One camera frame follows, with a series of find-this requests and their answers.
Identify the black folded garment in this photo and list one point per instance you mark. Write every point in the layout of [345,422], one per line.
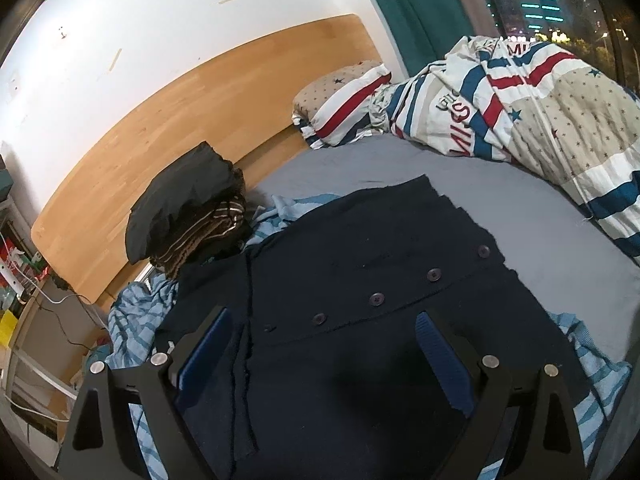
[175,195]

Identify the window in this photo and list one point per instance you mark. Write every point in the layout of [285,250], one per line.
[550,0]

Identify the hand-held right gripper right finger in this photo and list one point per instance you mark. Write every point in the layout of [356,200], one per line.
[442,360]

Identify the brown striped sweater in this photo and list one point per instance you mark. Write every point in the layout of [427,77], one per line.
[210,230]

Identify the teal curtain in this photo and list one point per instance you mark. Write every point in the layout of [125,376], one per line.
[410,10]

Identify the blue striped blanket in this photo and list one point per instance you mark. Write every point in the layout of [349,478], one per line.
[135,315]

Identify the grey bed sheet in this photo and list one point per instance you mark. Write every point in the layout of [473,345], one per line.
[540,240]

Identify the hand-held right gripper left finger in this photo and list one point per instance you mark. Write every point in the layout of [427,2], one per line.
[202,360]

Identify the striped star pillow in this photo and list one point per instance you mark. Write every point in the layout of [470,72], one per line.
[340,105]

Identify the wooden headboard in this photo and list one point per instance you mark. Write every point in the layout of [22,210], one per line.
[175,110]

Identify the striped star duvet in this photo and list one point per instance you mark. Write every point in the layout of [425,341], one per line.
[550,120]

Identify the navy button cardigan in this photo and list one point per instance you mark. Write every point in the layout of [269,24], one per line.
[350,260]

